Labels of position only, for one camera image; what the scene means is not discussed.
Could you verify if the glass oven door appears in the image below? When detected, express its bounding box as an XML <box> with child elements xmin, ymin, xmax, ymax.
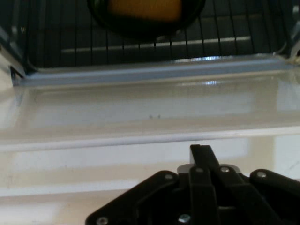
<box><xmin>0</xmin><ymin>67</ymin><xmax>300</xmax><ymax>150</ymax></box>

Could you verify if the black round pan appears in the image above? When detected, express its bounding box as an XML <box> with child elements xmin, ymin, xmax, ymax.
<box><xmin>86</xmin><ymin>0</ymin><xmax>207</xmax><ymax>43</ymax></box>

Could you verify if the orange food piece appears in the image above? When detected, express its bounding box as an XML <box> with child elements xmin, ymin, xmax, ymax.
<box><xmin>106</xmin><ymin>0</ymin><xmax>183</xmax><ymax>23</ymax></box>

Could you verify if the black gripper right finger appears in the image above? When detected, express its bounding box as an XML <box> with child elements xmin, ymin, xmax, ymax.
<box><xmin>200</xmin><ymin>144</ymin><xmax>300</xmax><ymax>225</ymax></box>

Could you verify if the cream toaster oven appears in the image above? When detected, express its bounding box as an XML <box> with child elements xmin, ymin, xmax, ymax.
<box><xmin>0</xmin><ymin>0</ymin><xmax>300</xmax><ymax>82</ymax></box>

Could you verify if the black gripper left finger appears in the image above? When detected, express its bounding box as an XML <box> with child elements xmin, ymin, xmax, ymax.
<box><xmin>85</xmin><ymin>144</ymin><xmax>221</xmax><ymax>225</ymax></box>

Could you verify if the oven wire rack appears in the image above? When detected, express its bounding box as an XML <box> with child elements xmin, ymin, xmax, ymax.
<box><xmin>28</xmin><ymin>0</ymin><xmax>293</xmax><ymax>69</ymax></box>

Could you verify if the cream oven door handle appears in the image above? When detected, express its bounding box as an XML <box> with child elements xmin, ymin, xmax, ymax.
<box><xmin>0</xmin><ymin>127</ymin><xmax>300</xmax><ymax>152</ymax></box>

